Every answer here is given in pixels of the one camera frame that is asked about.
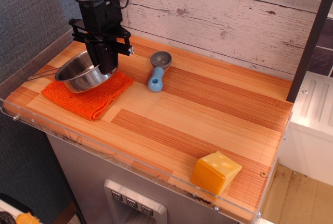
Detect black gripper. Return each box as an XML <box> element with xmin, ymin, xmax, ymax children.
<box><xmin>69</xmin><ymin>0</ymin><xmax>134</xmax><ymax>75</ymax></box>

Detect silver pot with wire handle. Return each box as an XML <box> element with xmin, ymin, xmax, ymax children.
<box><xmin>27</xmin><ymin>51</ymin><xmax>118</xmax><ymax>93</ymax></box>

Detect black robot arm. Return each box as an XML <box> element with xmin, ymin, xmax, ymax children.
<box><xmin>69</xmin><ymin>0</ymin><xmax>134</xmax><ymax>74</ymax></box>

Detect orange cloth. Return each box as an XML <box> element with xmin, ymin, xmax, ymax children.
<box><xmin>42</xmin><ymin>71</ymin><xmax>134</xmax><ymax>121</ymax></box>

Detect clear acrylic table guard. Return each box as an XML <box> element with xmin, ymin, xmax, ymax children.
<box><xmin>0</xmin><ymin>13</ymin><xmax>292</xmax><ymax>221</ymax></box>

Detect silver dispenser panel with buttons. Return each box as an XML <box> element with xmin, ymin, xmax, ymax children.
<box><xmin>104</xmin><ymin>179</ymin><xmax>168</xmax><ymax>224</ymax></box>

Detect yellow toy cheese wedge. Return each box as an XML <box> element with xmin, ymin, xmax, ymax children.
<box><xmin>190</xmin><ymin>151</ymin><xmax>242</xmax><ymax>195</ymax></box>

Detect orange black object bottom left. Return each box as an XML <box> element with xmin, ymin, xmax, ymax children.
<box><xmin>1</xmin><ymin>211</ymin><xmax>41</xmax><ymax>224</ymax></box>

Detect grey scoop blue handle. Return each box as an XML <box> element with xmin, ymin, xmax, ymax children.
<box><xmin>148</xmin><ymin>51</ymin><xmax>173</xmax><ymax>92</ymax></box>

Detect dark right shelf post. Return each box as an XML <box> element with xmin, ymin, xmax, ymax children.
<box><xmin>286</xmin><ymin>0</ymin><xmax>332</xmax><ymax>103</ymax></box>

